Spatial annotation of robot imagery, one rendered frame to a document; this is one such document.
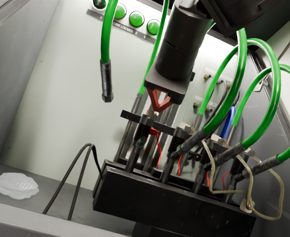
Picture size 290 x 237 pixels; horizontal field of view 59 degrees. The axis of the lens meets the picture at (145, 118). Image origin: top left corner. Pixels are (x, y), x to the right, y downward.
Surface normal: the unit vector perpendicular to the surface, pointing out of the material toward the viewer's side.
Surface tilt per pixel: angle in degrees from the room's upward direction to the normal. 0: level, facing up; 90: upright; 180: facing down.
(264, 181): 90
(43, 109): 90
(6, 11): 43
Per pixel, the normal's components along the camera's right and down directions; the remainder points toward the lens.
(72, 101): 0.20, 0.06
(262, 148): -0.91, -0.34
